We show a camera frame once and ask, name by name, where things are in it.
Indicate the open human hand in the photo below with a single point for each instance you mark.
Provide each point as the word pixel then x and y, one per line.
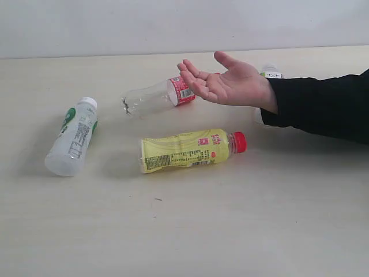
pixel 240 85

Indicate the white tea bottle fruit label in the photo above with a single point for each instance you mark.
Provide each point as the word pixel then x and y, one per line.
pixel 268 71

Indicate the yellow label bottle red cap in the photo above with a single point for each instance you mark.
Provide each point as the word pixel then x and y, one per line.
pixel 190 149

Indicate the clear bottle red label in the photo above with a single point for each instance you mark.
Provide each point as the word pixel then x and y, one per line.
pixel 163 96

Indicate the white green label bottle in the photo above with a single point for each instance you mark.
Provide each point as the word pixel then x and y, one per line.
pixel 67 156

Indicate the black sleeved forearm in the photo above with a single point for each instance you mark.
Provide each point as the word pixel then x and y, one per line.
pixel 335 107

